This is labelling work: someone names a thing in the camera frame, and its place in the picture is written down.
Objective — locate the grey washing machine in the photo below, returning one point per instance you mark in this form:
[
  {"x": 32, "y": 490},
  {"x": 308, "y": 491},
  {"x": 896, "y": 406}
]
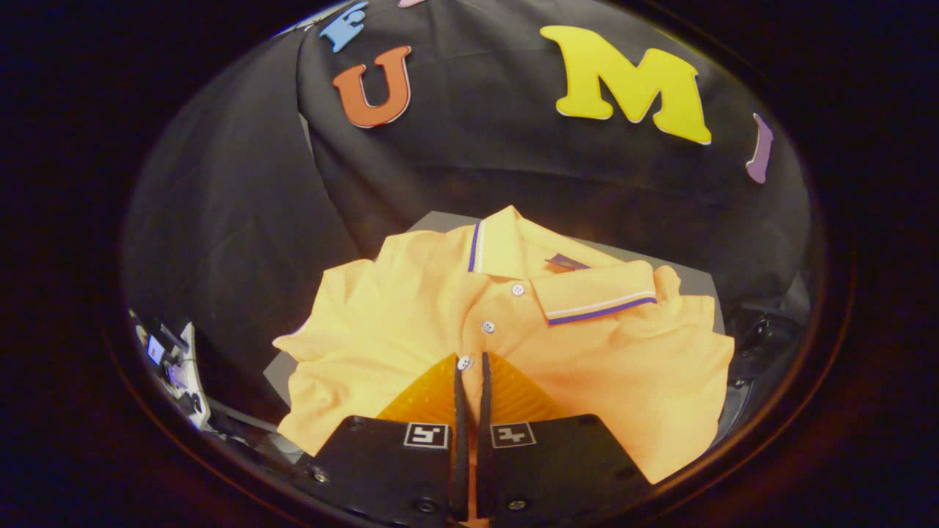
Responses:
[{"x": 763, "y": 337}]

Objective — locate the grey cabinet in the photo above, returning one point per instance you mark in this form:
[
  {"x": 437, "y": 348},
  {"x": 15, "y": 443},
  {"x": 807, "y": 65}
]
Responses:
[{"x": 693, "y": 282}]

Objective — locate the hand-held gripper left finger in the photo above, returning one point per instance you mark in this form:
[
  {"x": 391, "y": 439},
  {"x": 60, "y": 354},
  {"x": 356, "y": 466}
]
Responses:
[{"x": 461, "y": 440}]

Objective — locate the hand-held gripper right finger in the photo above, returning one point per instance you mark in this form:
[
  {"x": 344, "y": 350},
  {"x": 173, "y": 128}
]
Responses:
[{"x": 486, "y": 440}]

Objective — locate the white equipment stand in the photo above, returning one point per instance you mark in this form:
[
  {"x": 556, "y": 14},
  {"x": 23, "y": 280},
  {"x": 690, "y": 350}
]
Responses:
[{"x": 194, "y": 396}]

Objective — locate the orange polo shirt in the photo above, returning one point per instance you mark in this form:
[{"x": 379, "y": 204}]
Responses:
[{"x": 403, "y": 315}]

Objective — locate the black backdrop cloth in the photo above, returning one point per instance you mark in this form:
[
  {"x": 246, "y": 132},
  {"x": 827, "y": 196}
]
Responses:
[{"x": 477, "y": 147}]

